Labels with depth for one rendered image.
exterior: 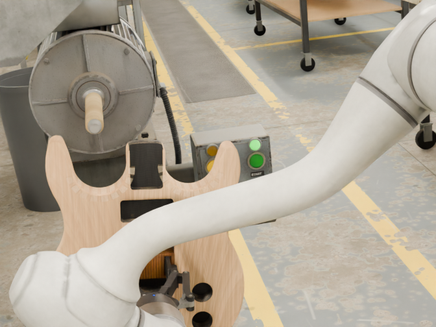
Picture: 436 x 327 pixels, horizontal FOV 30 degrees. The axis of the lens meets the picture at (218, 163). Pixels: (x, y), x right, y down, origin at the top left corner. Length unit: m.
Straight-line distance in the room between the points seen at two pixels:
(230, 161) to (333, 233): 2.50
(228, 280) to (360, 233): 2.43
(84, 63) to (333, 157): 0.71
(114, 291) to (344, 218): 3.05
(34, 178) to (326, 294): 1.84
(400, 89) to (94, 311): 0.47
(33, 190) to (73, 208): 3.13
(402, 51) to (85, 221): 0.64
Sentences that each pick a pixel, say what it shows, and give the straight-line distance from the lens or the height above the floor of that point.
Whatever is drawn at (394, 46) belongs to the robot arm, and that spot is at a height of 1.42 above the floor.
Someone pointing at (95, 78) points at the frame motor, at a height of 1.29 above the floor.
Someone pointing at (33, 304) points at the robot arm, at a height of 1.16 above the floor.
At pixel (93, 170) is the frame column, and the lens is 1.86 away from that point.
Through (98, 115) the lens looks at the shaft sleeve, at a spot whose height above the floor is 1.26.
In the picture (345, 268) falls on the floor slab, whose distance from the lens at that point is 3.56.
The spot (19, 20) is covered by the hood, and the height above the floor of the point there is 1.46.
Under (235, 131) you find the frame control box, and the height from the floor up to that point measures 1.12.
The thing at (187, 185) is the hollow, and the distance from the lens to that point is 1.43.
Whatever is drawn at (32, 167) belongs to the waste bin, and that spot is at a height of 0.27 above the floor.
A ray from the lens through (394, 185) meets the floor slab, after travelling 4.41.
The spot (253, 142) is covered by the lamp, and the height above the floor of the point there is 1.11.
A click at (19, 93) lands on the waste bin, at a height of 0.68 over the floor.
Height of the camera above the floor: 1.64
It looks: 20 degrees down
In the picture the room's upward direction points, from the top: 6 degrees counter-clockwise
